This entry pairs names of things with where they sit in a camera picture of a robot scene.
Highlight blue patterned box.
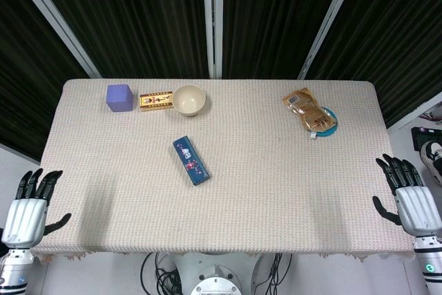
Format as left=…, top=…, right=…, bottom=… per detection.
left=172, top=135, right=211, bottom=187

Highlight beige bowl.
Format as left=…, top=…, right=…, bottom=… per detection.
left=172, top=84, right=206, bottom=117

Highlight purple foam cube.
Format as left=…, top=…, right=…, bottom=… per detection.
left=105, top=84, right=134, bottom=113

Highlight table with beige tablecloth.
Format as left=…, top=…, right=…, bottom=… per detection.
left=30, top=79, right=417, bottom=263

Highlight black flat device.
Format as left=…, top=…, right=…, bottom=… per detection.
left=410, top=126, right=442, bottom=153

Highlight black pleated curtain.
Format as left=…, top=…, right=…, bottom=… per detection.
left=222, top=0, right=343, bottom=80
left=29, top=0, right=212, bottom=80
left=305, top=0, right=442, bottom=129
left=0, top=0, right=93, bottom=164

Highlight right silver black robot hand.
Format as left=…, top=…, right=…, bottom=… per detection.
left=372, top=153, right=442, bottom=240

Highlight white frame post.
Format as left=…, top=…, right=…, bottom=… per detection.
left=5, top=0, right=102, bottom=79
left=202, top=0, right=225, bottom=80
left=297, top=0, right=363, bottom=80

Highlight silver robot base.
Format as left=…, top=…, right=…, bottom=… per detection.
left=172, top=252, right=267, bottom=295

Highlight white black sneaker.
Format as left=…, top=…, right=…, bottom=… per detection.
left=420, top=141, right=442, bottom=187

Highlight yellow red printed box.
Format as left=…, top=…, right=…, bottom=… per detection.
left=138, top=91, right=175, bottom=112

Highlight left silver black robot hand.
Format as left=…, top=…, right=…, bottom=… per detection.
left=1, top=168, right=73, bottom=249

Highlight brown spouted pouch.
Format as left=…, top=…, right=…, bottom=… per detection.
left=282, top=87, right=338, bottom=140

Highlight black cable bundle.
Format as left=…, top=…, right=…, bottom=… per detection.
left=253, top=253, right=294, bottom=295
left=140, top=251, right=182, bottom=295

